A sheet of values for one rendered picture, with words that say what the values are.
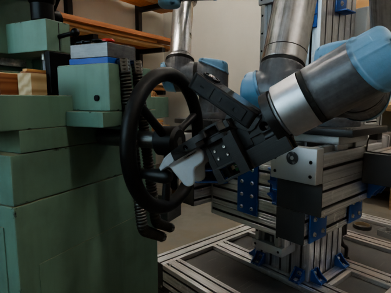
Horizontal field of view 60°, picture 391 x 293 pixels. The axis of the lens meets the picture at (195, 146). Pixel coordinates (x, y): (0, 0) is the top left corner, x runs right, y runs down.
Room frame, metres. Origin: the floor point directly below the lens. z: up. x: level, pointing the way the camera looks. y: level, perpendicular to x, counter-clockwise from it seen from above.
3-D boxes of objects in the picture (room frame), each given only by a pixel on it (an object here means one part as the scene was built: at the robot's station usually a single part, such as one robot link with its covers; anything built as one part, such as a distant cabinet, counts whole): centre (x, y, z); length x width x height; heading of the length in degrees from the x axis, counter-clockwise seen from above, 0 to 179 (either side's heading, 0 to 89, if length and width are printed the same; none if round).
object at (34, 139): (0.80, 0.30, 0.82); 0.40 x 0.21 x 0.04; 153
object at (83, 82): (0.73, 0.19, 0.91); 0.15 x 0.14 x 0.09; 153
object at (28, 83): (0.64, 0.30, 0.92); 0.04 x 0.03 x 0.04; 160
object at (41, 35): (0.84, 0.37, 1.03); 0.14 x 0.07 x 0.09; 63
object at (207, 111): (1.36, -0.07, 0.87); 0.15 x 0.15 x 0.10
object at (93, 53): (0.73, 0.18, 0.99); 0.13 x 0.11 x 0.06; 153
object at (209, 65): (1.36, -0.06, 0.98); 0.13 x 0.12 x 0.14; 83
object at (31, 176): (0.88, 0.47, 0.76); 0.57 x 0.45 x 0.09; 63
